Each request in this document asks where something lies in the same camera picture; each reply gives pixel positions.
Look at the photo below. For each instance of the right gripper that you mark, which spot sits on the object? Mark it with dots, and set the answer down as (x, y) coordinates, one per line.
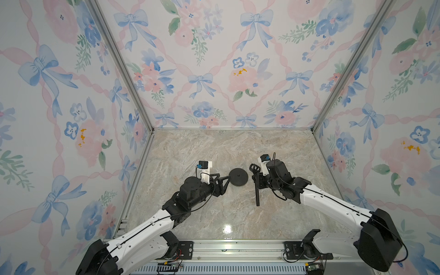
(258, 181)

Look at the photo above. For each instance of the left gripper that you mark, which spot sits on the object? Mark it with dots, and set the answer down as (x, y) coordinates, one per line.
(220, 189)

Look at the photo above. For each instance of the black microphone stand pole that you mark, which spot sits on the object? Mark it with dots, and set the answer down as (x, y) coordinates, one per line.
(256, 171)

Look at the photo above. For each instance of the black round stand base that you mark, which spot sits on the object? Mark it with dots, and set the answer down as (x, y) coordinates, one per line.
(238, 177)

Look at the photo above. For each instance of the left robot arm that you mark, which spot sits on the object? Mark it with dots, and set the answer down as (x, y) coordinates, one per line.
(152, 239)

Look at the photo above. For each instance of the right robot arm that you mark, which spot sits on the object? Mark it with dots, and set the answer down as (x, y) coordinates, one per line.
(375, 239)

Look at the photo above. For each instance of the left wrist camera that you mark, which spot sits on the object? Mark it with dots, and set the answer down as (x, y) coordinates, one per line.
(203, 170)

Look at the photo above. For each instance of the aluminium mounting rail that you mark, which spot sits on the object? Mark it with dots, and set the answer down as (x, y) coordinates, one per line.
(251, 257)

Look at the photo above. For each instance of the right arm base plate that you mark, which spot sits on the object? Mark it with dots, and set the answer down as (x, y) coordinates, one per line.
(298, 250)

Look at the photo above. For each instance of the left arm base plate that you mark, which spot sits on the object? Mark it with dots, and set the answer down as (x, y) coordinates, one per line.
(181, 250)

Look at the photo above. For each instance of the left aluminium corner post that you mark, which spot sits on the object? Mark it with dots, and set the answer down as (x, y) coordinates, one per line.
(108, 37)

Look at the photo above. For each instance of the aluminium corner post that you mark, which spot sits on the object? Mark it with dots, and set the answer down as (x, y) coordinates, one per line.
(377, 21)
(108, 37)

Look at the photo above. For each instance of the right aluminium corner post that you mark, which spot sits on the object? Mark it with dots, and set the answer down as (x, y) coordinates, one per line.
(377, 21)

